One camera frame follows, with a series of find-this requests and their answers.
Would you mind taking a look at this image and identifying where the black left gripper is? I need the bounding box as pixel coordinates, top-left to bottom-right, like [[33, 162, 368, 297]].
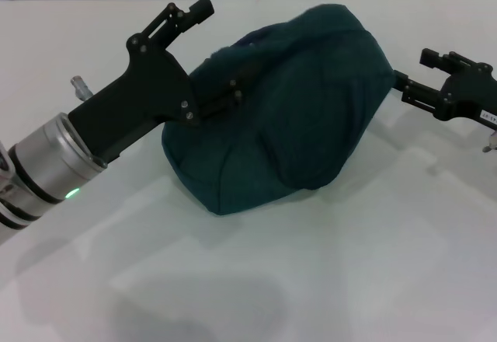
[[68, 0, 245, 165]]

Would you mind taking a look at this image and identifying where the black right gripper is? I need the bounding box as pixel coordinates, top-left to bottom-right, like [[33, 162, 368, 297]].
[[391, 47, 497, 128]]

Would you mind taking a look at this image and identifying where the dark teal lunch bag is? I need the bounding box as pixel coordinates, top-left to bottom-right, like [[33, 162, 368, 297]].
[[161, 3, 395, 217]]

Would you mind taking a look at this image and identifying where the left wrist metal connector plug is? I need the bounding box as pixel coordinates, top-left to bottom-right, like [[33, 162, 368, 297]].
[[69, 76, 93, 101]]

